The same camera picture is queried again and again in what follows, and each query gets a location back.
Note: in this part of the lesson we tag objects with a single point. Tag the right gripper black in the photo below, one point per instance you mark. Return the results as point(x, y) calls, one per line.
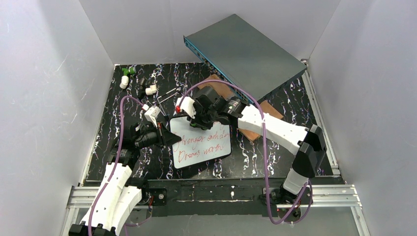
point(198, 114)

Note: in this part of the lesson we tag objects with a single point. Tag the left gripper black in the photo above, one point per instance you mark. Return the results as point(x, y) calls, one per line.
point(161, 133)

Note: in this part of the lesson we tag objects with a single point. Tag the small whiteboard red writing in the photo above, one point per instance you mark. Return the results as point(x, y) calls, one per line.
point(197, 145)

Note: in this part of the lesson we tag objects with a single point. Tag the green whiteboard eraser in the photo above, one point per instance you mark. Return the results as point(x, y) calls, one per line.
point(201, 126)

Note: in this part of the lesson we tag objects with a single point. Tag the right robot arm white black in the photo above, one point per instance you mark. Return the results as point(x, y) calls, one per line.
point(306, 144)

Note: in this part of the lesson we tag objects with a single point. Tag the white pipe elbow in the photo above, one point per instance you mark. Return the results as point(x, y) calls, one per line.
point(124, 82)

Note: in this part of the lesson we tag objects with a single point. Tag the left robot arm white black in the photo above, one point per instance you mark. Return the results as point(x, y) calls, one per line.
point(115, 199)

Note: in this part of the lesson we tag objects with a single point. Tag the wooden board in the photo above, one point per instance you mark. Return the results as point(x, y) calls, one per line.
point(227, 93)

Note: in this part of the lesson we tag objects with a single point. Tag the white and black fitting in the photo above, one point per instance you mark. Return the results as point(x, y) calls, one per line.
point(144, 89)

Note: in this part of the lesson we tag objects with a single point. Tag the green pipe fitting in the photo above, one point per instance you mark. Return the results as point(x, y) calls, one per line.
point(129, 71)

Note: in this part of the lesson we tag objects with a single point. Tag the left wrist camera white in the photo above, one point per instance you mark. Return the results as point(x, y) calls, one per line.
point(151, 113)

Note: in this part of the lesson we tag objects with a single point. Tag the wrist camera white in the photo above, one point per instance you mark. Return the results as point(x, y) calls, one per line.
point(151, 113)
point(185, 104)

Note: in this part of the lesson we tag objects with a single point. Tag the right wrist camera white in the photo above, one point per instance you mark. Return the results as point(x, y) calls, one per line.
point(185, 104)

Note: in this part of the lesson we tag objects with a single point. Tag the black wire easel stand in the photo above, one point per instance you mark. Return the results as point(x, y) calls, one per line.
point(168, 95)

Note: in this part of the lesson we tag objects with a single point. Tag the teal network switch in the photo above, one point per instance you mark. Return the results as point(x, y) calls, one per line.
point(240, 54)

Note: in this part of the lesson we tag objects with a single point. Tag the aluminium frame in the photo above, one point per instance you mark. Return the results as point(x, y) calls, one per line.
point(245, 160)

